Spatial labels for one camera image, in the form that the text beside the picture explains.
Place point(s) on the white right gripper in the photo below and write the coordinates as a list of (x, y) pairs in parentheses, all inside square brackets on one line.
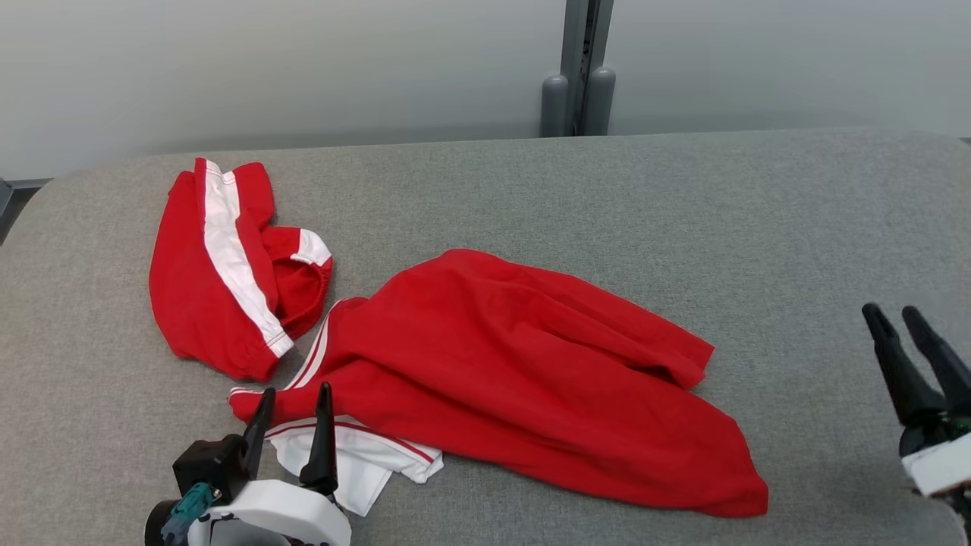
[(941, 455)]

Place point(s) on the grey cylindrical post foot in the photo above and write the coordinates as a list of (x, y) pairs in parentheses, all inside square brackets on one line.
[(554, 106), (601, 102)]

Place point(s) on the red jersey with white panels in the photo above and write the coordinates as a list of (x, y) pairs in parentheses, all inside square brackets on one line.
[(516, 379)]

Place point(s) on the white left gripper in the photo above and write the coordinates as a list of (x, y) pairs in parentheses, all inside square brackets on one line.
[(281, 512)]

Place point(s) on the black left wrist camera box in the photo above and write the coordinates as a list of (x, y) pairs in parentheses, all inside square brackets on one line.
[(208, 462)]

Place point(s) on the grey metal cart frame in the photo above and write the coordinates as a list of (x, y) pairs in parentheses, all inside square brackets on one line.
[(4, 205)]

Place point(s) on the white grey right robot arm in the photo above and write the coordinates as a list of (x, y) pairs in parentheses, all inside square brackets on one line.
[(963, 508)]

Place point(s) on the grey metal partition post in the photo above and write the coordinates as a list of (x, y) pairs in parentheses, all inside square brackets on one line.
[(588, 53)]

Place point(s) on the red shorts with white stripe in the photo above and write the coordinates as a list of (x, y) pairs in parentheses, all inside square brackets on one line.
[(197, 303)]

